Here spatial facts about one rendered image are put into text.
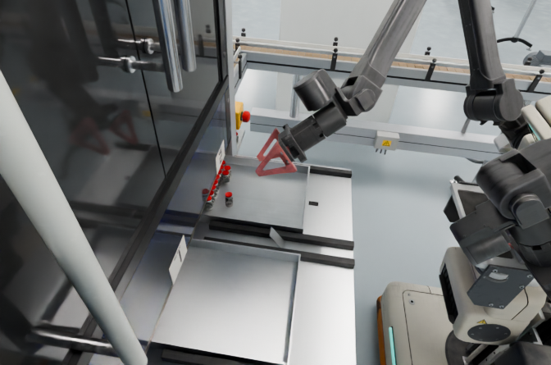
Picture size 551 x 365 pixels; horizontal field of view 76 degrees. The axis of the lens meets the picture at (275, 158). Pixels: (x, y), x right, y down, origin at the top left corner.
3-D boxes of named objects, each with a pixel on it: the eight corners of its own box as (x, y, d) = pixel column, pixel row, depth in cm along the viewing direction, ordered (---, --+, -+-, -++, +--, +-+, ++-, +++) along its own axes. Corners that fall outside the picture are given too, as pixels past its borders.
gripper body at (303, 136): (281, 139, 68) (314, 117, 67) (280, 127, 78) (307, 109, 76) (299, 165, 70) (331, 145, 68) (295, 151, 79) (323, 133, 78)
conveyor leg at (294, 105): (280, 179, 229) (289, 71, 179) (282, 170, 236) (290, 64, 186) (293, 180, 229) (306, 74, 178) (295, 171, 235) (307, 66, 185)
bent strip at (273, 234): (268, 248, 94) (269, 235, 90) (270, 239, 96) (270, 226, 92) (321, 256, 93) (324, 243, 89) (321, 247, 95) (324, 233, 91)
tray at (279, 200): (184, 219, 100) (182, 211, 98) (209, 160, 119) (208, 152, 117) (302, 236, 97) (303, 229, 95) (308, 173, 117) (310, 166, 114)
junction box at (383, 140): (373, 148, 197) (377, 135, 191) (373, 143, 201) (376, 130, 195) (395, 151, 196) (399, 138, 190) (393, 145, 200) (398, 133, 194)
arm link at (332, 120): (353, 125, 70) (347, 118, 75) (336, 96, 68) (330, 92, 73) (324, 143, 71) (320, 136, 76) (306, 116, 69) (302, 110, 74)
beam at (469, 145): (249, 131, 208) (249, 114, 200) (252, 123, 214) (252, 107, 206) (530, 166, 195) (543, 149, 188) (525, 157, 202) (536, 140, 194)
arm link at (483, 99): (528, 105, 85) (507, 105, 90) (506, 79, 82) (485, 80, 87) (509, 136, 84) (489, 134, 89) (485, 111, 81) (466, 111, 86)
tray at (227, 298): (129, 344, 74) (125, 336, 72) (173, 242, 94) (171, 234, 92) (288, 371, 72) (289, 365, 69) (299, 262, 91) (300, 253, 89)
